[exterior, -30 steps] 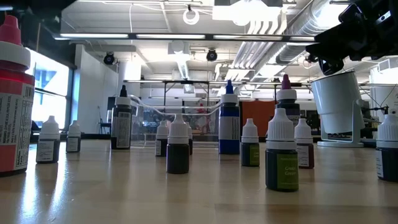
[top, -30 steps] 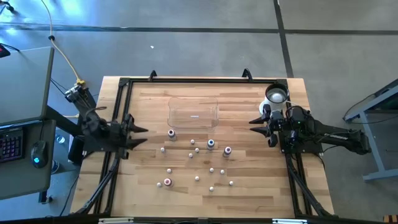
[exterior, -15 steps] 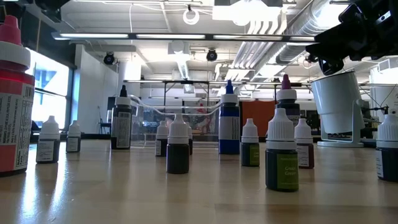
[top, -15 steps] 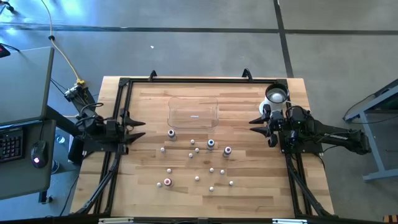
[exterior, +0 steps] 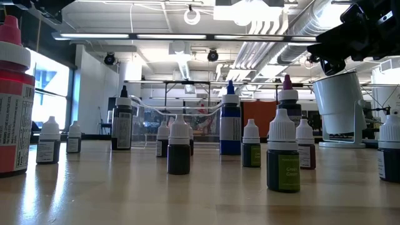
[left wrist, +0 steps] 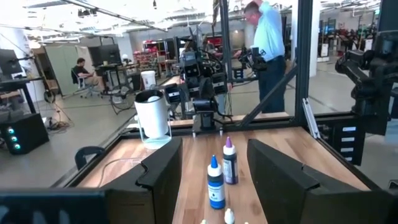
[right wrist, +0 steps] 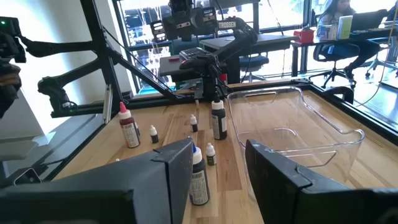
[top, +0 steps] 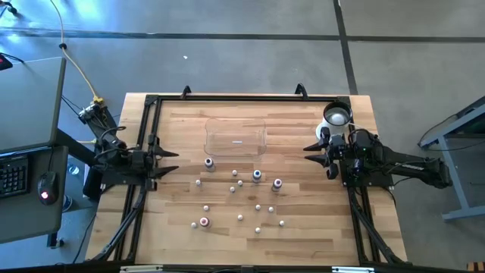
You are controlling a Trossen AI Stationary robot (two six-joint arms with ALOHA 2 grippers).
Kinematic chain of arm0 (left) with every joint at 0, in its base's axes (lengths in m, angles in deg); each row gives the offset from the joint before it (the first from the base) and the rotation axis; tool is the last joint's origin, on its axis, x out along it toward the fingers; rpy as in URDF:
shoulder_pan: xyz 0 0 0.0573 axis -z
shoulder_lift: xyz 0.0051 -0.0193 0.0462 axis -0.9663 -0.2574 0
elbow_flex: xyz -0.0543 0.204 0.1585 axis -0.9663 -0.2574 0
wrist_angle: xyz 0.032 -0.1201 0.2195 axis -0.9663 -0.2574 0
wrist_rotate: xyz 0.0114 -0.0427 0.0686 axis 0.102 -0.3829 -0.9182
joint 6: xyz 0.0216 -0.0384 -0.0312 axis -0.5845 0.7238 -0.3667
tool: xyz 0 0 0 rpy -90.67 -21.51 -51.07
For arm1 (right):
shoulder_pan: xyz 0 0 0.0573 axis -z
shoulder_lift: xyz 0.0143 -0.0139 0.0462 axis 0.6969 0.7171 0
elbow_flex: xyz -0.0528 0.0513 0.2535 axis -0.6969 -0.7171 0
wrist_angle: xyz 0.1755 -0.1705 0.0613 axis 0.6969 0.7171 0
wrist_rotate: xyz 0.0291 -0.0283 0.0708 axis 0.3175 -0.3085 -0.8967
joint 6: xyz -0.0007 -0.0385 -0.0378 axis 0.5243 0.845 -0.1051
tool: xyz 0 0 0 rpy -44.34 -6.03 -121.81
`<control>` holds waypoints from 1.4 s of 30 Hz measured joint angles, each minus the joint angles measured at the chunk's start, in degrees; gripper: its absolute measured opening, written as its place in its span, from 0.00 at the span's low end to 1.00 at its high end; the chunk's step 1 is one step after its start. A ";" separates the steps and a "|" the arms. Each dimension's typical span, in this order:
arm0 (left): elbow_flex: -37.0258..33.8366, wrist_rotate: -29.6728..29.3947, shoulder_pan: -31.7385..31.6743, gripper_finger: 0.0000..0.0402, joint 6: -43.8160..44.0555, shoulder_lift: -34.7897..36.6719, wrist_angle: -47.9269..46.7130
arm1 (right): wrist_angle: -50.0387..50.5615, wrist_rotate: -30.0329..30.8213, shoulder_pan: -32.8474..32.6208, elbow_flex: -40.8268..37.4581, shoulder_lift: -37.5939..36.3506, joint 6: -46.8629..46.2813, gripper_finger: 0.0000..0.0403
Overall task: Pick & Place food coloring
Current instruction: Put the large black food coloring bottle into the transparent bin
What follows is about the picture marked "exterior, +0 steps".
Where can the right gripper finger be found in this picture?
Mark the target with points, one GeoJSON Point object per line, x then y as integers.
{"type": "Point", "coordinates": [334, 43]}

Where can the large violet food coloring bottle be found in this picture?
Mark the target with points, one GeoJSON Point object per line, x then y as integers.
{"type": "Point", "coordinates": [287, 95]}

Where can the small dark red dropper bottle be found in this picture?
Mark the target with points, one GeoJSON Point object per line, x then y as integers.
{"type": "Point", "coordinates": [307, 156]}

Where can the small dark blue dropper bottle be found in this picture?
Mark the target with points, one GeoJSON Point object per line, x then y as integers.
{"type": "Point", "coordinates": [390, 162]}

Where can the small grass green dropper bottle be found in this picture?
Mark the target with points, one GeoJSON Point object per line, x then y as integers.
{"type": "Point", "coordinates": [282, 175]}

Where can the large blue food coloring bottle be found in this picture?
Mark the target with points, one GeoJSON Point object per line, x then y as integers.
{"type": "Point", "coordinates": [230, 147]}

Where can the clear plastic bin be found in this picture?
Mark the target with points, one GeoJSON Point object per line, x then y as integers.
{"type": "Point", "coordinates": [206, 131]}

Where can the large black food coloring bottle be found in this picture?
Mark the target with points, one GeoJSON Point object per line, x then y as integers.
{"type": "Point", "coordinates": [122, 131]}

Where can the large red food coloring bottle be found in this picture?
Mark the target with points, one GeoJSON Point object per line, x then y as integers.
{"type": "Point", "coordinates": [15, 109]}

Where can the black ceiling spotlight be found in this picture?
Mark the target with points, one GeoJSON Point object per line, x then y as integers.
{"type": "Point", "coordinates": [212, 55]}
{"type": "Point", "coordinates": [109, 58]}

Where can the long ceiling light bar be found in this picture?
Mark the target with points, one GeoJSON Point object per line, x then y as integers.
{"type": "Point", "coordinates": [93, 36]}

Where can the large bright window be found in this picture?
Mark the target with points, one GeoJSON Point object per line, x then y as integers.
{"type": "Point", "coordinates": [47, 103]}

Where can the black hanging ceiling camera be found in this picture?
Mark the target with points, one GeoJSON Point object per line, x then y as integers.
{"type": "Point", "coordinates": [312, 58]}

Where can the silver ventilation duct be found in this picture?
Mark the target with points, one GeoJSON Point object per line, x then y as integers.
{"type": "Point", "coordinates": [312, 22]}

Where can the orange partition wall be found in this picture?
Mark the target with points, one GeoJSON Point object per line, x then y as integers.
{"type": "Point", "coordinates": [265, 115]}

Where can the black aluminium table frame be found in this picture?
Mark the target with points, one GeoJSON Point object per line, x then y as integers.
{"type": "Point", "coordinates": [100, 137]}

